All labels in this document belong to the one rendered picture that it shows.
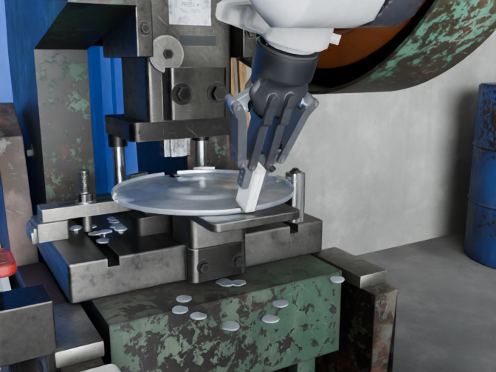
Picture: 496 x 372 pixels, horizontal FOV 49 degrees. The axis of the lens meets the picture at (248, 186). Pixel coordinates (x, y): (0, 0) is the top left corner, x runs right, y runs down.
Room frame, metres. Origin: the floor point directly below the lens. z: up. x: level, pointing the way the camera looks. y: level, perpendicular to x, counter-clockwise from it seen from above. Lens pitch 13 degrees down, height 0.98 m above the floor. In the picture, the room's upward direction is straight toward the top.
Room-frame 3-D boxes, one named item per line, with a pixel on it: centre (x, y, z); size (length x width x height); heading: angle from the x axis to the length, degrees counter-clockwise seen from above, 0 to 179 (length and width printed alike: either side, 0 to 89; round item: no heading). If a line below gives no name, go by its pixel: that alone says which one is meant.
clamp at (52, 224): (0.88, 0.28, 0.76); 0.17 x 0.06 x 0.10; 120
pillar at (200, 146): (1.06, 0.09, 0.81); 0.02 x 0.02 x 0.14
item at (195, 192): (0.85, 0.07, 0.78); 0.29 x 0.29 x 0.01
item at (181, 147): (0.95, 0.13, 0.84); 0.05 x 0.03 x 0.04; 120
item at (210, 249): (0.81, 0.05, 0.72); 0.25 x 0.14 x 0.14; 30
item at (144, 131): (0.97, 0.14, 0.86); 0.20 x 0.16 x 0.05; 120
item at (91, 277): (0.96, 0.13, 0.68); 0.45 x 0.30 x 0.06; 120
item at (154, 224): (0.97, 0.14, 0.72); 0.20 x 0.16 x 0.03; 120
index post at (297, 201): (0.94, -0.08, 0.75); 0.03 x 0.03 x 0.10; 30
